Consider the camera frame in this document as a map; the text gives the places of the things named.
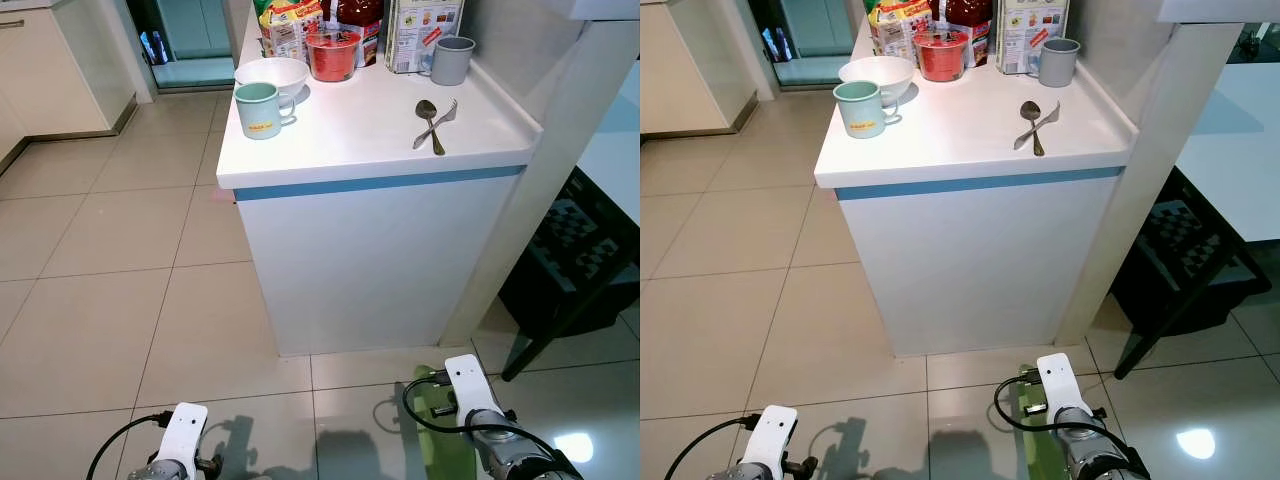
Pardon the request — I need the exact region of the light green plate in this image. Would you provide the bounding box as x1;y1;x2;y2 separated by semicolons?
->
413;365;483;480
1015;365;1078;480

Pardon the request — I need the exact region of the black table leg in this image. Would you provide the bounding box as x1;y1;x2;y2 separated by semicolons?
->
500;295;601;382
1112;290;1206;381

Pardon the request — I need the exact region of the white counter cabinet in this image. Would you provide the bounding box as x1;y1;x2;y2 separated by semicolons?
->
215;10;546;357
812;10;1141;359

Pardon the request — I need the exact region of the black box with checkerboard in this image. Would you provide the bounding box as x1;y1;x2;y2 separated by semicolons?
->
500;170;641;337
1110;170;1271;337

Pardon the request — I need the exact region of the metal fork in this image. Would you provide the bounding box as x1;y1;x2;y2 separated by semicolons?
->
413;98;459;151
1013;100;1061;152

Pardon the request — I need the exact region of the metal spoon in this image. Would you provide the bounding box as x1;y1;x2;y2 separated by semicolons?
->
1019;100;1047;158
415;99;447;157

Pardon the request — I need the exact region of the white dining table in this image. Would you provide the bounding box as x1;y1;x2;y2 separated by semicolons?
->
1175;60;1280;247
575;60;641;227

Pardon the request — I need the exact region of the white column with ledge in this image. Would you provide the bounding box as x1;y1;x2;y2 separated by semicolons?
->
440;0;641;347
1052;0;1247;347

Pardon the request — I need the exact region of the pale green mug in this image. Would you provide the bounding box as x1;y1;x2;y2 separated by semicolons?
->
832;80;903;139
233;82;298;140

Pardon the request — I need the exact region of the grey cup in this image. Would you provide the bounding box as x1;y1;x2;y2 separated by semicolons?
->
430;36;476;87
1037;38;1082;88

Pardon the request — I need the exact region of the red plastic container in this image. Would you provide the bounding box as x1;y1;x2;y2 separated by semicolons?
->
305;28;363;83
912;28;971;83

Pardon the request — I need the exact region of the white bowl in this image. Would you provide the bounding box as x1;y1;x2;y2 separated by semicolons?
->
234;57;311;102
838;56;916;102

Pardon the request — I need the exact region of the white cracker pack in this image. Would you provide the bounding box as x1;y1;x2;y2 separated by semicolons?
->
995;0;1071;75
385;0;466;75

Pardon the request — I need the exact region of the dark red snack pack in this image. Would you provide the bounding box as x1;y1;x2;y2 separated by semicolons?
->
930;0;997;63
320;0;387;67

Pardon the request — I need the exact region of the yellow green snack pack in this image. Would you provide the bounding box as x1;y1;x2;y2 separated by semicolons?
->
255;0;326;61
865;0;931;59

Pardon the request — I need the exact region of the beige floor cabinet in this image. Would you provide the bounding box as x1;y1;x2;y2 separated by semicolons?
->
0;0;138;173
640;0;758;138

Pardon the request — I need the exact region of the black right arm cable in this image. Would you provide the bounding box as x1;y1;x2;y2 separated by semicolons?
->
993;373;1141;471
402;373;563;473

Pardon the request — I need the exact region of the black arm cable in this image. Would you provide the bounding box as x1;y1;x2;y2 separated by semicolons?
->
85;413;169;480
993;373;1141;471
402;373;563;473
665;414;763;480

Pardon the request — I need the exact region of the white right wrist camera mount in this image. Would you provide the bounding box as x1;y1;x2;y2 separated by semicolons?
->
443;354;493;417
1035;353;1086;417

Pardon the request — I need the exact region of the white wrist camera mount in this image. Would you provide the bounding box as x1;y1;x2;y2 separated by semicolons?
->
1035;353;1086;417
443;354;493;417
755;405;799;477
160;403;209;477

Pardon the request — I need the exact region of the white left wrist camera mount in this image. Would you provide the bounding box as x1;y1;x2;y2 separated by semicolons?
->
755;405;799;477
160;403;209;477

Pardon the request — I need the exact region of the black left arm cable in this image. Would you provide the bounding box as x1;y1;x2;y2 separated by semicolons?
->
665;414;763;480
85;413;169;480

